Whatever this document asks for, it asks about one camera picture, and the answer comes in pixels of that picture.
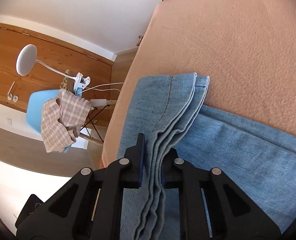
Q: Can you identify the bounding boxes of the white power adapter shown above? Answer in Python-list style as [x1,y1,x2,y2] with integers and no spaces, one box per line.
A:
[90,99,108,107]

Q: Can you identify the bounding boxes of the light blue chair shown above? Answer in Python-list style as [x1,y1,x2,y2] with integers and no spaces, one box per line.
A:
[26,89,106,153]

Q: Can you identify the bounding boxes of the white clip desk lamp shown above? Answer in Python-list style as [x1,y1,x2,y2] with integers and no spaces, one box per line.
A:
[16,44,91,96]

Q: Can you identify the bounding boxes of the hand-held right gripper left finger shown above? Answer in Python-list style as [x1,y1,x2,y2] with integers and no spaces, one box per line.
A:
[16,133,146,240]

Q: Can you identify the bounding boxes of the white lamp cable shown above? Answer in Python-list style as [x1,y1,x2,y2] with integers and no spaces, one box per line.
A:
[82,82,125,92]

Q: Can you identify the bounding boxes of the light blue denim pants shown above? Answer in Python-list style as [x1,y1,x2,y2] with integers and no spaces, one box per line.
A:
[117,72,296,240]

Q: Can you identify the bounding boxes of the white door handle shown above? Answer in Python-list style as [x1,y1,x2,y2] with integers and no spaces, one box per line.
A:
[7,81,19,102]

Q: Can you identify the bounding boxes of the black flat object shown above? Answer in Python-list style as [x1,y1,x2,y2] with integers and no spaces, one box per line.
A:
[15,194,44,229]

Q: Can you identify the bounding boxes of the beige bed cover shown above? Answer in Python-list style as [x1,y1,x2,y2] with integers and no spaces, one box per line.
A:
[101,0,296,168]

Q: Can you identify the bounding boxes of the beige checked cloth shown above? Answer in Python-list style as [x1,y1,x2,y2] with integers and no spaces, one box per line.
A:
[41,89,92,153]

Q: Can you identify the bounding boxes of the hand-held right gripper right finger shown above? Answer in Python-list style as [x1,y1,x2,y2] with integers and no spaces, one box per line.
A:
[161,148,282,240]

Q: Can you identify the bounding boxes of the wooden door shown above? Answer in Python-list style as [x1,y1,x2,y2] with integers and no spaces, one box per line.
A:
[0,22,113,128]

